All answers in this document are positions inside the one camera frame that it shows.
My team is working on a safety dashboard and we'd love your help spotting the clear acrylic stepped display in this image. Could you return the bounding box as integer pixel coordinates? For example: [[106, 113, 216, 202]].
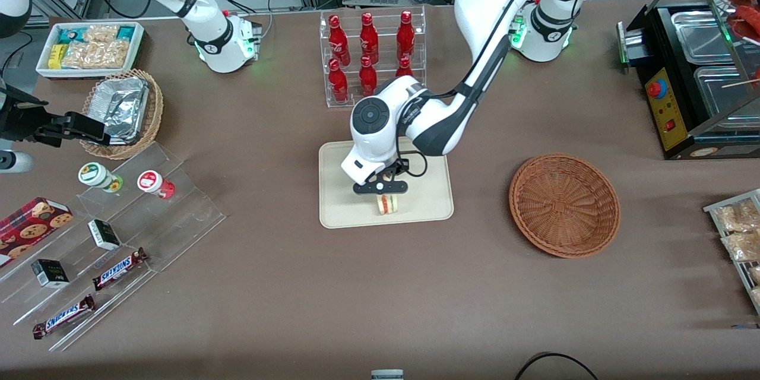
[[0, 141, 227, 353]]

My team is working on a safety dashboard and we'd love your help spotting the grey wire rack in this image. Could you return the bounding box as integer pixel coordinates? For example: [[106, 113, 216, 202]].
[[703, 188, 760, 316]]

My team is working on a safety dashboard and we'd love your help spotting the light tan wicker basket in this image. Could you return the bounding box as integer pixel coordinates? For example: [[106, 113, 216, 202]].
[[80, 68, 164, 161]]

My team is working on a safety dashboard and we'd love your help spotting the red lid yogurt cup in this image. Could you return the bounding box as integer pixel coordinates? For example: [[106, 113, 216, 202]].
[[137, 170, 176, 200]]

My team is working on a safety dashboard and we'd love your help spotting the white rectangular snack bin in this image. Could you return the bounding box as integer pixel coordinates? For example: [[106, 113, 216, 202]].
[[36, 21, 145, 80]]

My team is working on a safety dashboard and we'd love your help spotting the red tartan cookie box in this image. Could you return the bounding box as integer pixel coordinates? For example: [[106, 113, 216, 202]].
[[0, 197, 74, 268]]

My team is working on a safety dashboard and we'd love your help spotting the clear acrylic bottle rack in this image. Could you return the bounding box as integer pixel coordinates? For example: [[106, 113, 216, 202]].
[[319, 5, 428, 109]]

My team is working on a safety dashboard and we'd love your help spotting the triangular sandwich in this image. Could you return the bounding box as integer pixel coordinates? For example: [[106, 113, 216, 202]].
[[374, 192, 400, 217]]

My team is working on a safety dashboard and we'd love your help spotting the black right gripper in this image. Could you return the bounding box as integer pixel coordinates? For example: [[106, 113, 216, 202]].
[[0, 84, 112, 148]]

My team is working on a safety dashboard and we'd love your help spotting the small clear cracker bag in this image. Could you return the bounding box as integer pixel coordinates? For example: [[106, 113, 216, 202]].
[[83, 24, 121, 44]]

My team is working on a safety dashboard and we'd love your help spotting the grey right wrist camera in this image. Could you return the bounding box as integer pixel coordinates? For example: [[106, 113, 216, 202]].
[[0, 151, 35, 175]]

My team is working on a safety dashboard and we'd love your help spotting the black cable loop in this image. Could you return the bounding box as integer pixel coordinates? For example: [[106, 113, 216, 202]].
[[513, 351, 601, 380]]

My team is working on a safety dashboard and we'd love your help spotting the large clear cracker bag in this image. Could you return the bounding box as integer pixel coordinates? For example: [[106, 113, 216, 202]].
[[61, 39, 131, 69]]

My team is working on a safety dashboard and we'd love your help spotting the black food warmer cabinet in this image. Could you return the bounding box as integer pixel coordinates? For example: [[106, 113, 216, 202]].
[[616, 0, 760, 162]]

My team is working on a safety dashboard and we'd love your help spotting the green lid yogurt cup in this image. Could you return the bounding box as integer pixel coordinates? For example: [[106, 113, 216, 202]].
[[78, 161, 125, 194]]

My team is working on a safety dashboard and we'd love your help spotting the beige plastic tray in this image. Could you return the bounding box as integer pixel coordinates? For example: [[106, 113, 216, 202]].
[[318, 137, 455, 230]]

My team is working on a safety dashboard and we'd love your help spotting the brown round wicker basket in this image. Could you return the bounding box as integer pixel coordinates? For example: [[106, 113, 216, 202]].
[[508, 153, 621, 259]]

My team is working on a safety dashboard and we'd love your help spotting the steel food pan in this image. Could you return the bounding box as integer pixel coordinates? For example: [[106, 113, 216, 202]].
[[670, 9, 736, 66], [692, 65, 760, 118]]

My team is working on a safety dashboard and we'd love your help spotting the small black carton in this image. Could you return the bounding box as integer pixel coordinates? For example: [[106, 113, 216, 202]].
[[30, 258, 71, 289], [87, 218, 122, 252]]

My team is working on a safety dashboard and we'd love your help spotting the snickers bar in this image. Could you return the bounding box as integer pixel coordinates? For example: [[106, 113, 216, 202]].
[[32, 293, 96, 341], [91, 247, 148, 292]]

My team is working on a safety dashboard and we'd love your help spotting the aluminium foil tray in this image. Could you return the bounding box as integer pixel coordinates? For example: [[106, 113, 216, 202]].
[[88, 77, 150, 145]]

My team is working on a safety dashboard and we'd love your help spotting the clear bag of pastries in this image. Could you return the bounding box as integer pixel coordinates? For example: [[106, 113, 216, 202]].
[[720, 231, 760, 263], [714, 199, 760, 233]]

